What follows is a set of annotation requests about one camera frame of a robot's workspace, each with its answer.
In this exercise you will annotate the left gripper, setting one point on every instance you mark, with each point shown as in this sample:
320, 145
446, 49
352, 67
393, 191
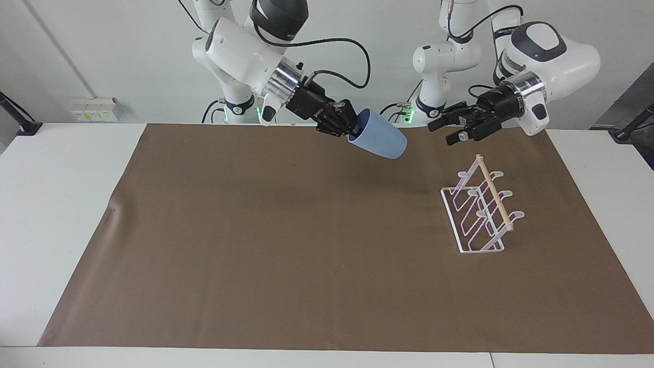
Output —
495, 110

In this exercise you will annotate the white wall socket strip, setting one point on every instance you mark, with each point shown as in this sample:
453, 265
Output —
94, 110

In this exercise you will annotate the blue cup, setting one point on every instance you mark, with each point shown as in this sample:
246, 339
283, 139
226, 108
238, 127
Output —
380, 137

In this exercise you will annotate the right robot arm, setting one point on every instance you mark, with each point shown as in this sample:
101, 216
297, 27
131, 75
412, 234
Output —
232, 48

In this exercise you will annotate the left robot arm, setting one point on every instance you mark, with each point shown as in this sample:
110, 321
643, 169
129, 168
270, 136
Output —
572, 53

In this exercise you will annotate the black stand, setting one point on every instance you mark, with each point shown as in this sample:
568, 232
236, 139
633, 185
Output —
628, 130
23, 125

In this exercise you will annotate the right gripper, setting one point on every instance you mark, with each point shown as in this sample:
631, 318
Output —
309, 101

